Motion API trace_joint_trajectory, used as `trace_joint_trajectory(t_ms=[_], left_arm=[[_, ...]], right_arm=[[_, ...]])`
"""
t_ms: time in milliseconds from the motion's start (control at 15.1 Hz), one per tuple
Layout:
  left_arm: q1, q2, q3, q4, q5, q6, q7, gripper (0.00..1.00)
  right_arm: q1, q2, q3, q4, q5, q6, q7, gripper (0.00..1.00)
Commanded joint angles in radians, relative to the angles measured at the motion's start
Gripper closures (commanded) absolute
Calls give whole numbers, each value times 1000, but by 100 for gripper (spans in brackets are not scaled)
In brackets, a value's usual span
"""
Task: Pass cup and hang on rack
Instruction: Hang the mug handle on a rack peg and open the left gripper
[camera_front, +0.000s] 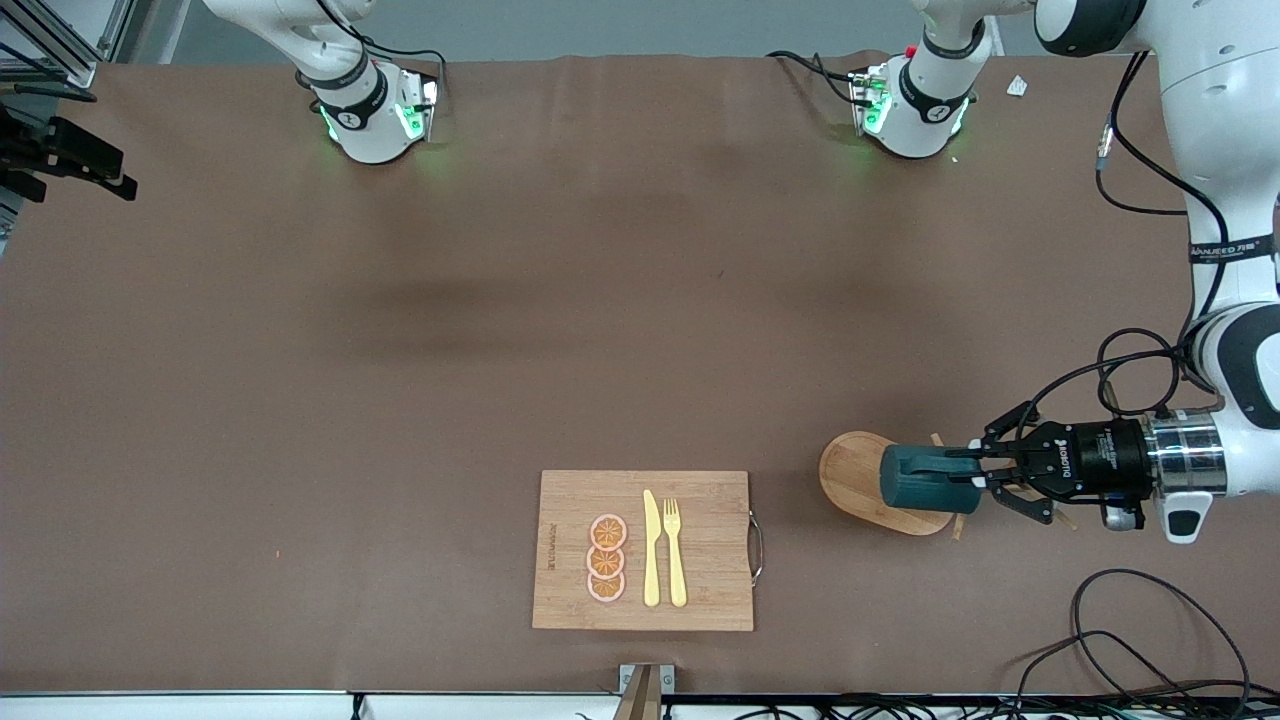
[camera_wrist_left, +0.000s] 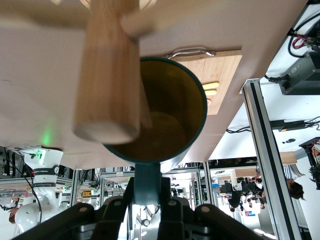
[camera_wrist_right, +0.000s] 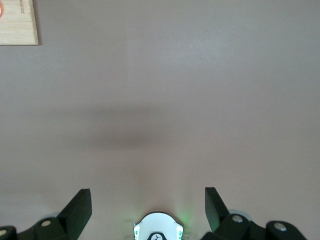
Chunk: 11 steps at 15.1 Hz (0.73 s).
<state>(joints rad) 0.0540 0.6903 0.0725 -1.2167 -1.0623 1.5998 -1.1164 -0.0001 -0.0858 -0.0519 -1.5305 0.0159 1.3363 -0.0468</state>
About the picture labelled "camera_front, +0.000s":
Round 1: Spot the dark teal cup yellow inside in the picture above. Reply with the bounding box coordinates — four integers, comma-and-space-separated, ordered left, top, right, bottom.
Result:
879, 443, 986, 515

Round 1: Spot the wooden cup rack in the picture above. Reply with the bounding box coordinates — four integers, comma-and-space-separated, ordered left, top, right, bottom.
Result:
818, 430, 1081, 542

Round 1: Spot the bamboo cutting board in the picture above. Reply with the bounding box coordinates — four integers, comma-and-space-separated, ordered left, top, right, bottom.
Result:
532, 470, 766, 632

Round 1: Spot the yellow plastic fork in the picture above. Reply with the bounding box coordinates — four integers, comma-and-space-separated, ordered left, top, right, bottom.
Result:
664, 498, 689, 609

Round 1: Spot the yellow plastic knife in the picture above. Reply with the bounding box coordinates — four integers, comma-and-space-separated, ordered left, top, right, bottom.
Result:
643, 489, 662, 608

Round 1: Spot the brown table cover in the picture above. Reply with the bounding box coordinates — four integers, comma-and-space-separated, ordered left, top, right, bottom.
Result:
0, 50, 1280, 696

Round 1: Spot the aluminium frame profile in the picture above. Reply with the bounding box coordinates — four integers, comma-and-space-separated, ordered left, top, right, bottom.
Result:
0, 0, 156, 91

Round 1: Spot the black loose cable loop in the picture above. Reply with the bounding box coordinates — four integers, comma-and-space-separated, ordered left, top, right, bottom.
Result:
1010, 568, 1253, 716

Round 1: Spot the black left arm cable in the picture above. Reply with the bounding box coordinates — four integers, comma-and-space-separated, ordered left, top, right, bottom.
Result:
985, 50, 1233, 426

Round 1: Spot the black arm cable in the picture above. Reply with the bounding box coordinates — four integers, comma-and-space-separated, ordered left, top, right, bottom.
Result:
308, 0, 448, 101
985, 50, 1233, 426

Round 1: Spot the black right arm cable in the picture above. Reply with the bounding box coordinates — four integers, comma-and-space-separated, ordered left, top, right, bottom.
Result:
308, 0, 448, 101

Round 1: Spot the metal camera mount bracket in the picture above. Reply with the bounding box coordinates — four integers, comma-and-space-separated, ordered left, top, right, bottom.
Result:
612, 664, 676, 720

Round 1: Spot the black base power cable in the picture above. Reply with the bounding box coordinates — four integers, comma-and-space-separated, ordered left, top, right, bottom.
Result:
765, 50, 871, 109

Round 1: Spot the white table edge rail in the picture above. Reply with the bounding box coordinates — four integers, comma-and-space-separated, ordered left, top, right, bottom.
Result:
0, 690, 1280, 720

